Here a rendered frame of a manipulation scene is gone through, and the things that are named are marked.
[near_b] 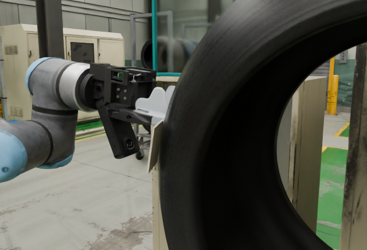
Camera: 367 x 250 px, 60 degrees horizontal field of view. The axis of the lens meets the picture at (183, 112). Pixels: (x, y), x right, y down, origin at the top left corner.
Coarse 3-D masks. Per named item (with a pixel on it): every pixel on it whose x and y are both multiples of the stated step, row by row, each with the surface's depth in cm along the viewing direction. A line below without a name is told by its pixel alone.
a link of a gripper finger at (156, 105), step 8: (160, 88) 48; (152, 96) 49; (160, 96) 48; (136, 104) 51; (144, 104) 50; (152, 104) 49; (160, 104) 48; (144, 112) 50; (152, 112) 49; (160, 112) 48; (152, 120) 48; (160, 120) 48
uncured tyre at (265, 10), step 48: (240, 0) 32; (288, 0) 27; (336, 0) 25; (240, 48) 30; (288, 48) 29; (336, 48) 49; (192, 96) 34; (240, 96) 55; (288, 96) 54; (192, 144) 34; (240, 144) 58; (192, 192) 35; (240, 192) 58; (192, 240) 35; (240, 240) 54; (288, 240) 57
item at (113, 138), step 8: (96, 104) 57; (104, 104) 56; (104, 112) 56; (104, 120) 56; (112, 120) 56; (120, 120) 57; (104, 128) 57; (112, 128) 56; (120, 128) 57; (128, 128) 58; (112, 136) 56; (120, 136) 56; (128, 136) 57; (112, 144) 56; (120, 144) 56; (128, 144) 56; (136, 144) 58; (120, 152) 55; (128, 152) 56; (136, 152) 58
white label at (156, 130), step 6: (162, 120) 40; (156, 126) 38; (162, 126) 41; (156, 132) 38; (156, 138) 39; (150, 144) 38; (156, 144) 40; (150, 150) 38; (156, 150) 40; (150, 156) 38; (156, 156) 41; (150, 162) 38; (156, 162) 42; (150, 168) 39
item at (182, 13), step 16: (160, 0) 115; (176, 0) 111; (192, 0) 107; (208, 0) 104; (224, 0) 101; (160, 16) 116; (176, 16) 112; (192, 16) 108; (208, 16) 105; (160, 32) 117; (176, 32) 113; (192, 32) 109; (160, 48) 118; (176, 48) 114; (192, 48) 110; (160, 64) 119; (176, 64) 115
